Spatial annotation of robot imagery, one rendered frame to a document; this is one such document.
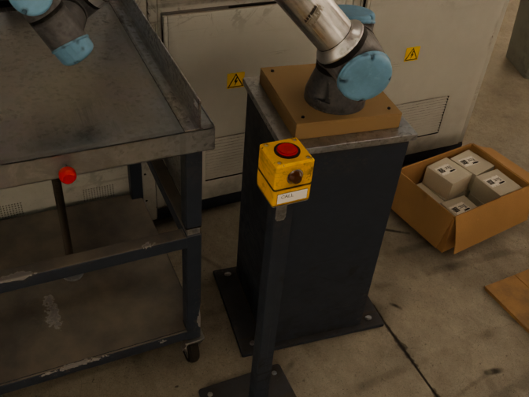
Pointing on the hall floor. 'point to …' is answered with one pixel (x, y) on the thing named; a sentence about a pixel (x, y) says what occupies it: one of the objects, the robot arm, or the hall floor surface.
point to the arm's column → (319, 233)
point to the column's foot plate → (238, 304)
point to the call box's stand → (264, 318)
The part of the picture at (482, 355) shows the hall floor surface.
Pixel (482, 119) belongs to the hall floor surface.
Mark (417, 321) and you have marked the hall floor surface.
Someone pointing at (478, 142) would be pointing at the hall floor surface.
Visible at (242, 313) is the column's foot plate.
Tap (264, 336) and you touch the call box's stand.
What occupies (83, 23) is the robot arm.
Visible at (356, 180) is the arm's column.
